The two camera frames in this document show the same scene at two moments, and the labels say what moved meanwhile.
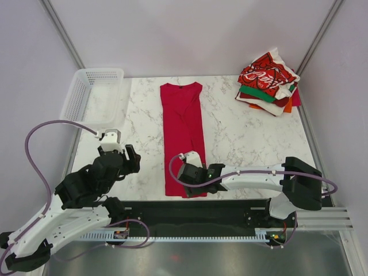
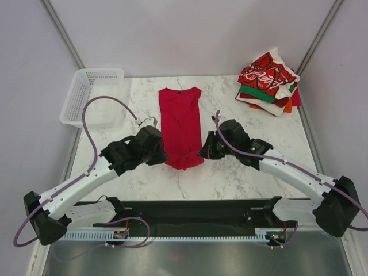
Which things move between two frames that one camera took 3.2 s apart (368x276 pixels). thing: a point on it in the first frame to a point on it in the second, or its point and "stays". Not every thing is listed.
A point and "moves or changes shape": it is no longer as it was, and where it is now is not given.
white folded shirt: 268,107 stays
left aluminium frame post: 62,32 stays
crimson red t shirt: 183,130 moves or changes shape
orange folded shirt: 288,108 stays
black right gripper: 194,190 to 207,151
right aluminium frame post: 335,6 stays
